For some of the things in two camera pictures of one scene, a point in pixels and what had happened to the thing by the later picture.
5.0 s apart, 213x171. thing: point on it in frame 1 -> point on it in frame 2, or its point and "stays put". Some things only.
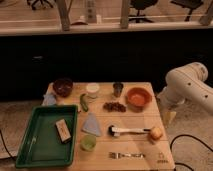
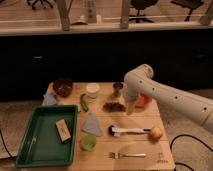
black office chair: [141, 5] stays put
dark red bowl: [63, 86] stays put
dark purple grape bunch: [114, 107] stays put
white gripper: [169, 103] -> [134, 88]
